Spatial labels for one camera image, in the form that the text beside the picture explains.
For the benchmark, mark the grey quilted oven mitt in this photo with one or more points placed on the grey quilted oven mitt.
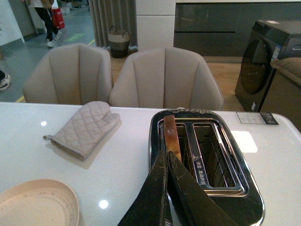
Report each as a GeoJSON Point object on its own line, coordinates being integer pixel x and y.
{"type": "Point", "coordinates": [85, 129]}

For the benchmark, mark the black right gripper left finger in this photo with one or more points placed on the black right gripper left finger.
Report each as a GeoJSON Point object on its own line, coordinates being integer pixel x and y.
{"type": "Point", "coordinates": [149, 207]}

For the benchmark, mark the beige chair on right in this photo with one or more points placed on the beige chair on right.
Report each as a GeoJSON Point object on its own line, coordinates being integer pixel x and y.
{"type": "Point", "coordinates": [166, 77]}

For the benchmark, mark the beige chair on left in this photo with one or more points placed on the beige chair on left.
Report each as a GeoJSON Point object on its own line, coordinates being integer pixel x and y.
{"type": "Point", "coordinates": [73, 74]}

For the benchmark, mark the white shoe at left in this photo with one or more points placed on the white shoe at left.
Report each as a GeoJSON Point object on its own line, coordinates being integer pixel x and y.
{"type": "Point", "coordinates": [4, 80]}

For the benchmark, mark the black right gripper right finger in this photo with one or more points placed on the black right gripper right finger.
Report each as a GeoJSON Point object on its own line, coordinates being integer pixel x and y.
{"type": "Point", "coordinates": [192, 204]}

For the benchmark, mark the chrome two-slot toaster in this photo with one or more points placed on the chrome two-slot toaster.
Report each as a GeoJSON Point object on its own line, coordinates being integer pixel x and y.
{"type": "Point", "coordinates": [211, 155]}

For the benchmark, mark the beige chair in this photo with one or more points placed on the beige chair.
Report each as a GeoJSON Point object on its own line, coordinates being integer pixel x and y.
{"type": "Point", "coordinates": [166, 77]}
{"type": "Point", "coordinates": [73, 74]}

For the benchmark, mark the beige cushion at right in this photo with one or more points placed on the beige cushion at right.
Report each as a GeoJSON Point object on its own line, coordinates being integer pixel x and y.
{"type": "Point", "coordinates": [290, 67]}

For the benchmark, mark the information label card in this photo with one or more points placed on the information label card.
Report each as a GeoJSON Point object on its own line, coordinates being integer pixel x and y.
{"type": "Point", "coordinates": [256, 118]}

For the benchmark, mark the dark front-load washing machine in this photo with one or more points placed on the dark front-load washing machine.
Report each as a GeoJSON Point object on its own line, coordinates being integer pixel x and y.
{"type": "Point", "coordinates": [269, 40]}

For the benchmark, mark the slice of bread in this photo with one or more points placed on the slice of bread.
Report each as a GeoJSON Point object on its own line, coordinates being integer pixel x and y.
{"type": "Point", "coordinates": [171, 136]}

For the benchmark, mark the grey pleated curtain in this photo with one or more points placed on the grey pleated curtain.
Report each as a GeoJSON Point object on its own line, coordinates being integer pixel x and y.
{"type": "Point", "coordinates": [118, 13]}

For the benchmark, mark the red box on floor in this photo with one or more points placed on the red box on floor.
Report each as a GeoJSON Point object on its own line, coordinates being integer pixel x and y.
{"type": "Point", "coordinates": [58, 18]}

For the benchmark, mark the beige round plate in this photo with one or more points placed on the beige round plate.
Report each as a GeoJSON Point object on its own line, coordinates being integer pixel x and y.
{"type": "Point", "coordinates": [41, 202]}

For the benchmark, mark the walking person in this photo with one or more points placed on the walking person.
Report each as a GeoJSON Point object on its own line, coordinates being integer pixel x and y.
{"type": "Point", "coordinates": [44, 11]}

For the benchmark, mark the woven striped laundry basket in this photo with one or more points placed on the woven striped laundry basket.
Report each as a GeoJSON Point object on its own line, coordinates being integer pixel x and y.
{"type": "Point", "coordinates": [119, 42]}

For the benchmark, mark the dark grey kitchen cabinet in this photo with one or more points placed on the dark grey kitchen cabinet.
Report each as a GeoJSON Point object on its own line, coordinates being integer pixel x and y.
{"type": "Point", "coordinates": [223, 29]}

